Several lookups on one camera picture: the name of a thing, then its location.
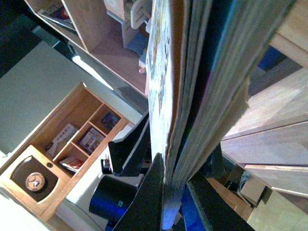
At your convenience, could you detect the small cardboard box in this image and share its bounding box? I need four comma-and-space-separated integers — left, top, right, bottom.
237, 171, 266, 206

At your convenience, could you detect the wooden toy kitchen cabinet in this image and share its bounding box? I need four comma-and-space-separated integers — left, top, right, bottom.
0, 83, 130, 223

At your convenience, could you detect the thin book stack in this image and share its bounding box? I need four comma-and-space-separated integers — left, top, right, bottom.
146, 0, 294, 189

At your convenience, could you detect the wooden bookcase with toys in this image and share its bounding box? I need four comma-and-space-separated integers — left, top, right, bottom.
26, 0, 148, 95

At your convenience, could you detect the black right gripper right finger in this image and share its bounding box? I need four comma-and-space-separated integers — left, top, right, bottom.
186, 172, 253, 231

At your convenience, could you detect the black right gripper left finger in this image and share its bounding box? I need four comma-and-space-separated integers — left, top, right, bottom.
113, 153, 164, 231

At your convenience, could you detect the right wooden shelf unit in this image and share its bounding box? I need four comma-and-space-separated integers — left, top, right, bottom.
222, 0, 308, 231

